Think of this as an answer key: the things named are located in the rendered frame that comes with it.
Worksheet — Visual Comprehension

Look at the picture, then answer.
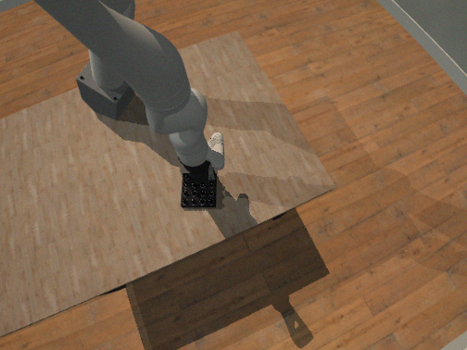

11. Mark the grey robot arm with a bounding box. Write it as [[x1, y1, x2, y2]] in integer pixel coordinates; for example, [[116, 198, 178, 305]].
[[34, 0, 208, 157]]

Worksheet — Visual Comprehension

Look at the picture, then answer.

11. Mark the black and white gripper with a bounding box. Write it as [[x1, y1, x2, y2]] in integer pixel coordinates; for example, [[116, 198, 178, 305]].
[[176, 132, 225, 181]]

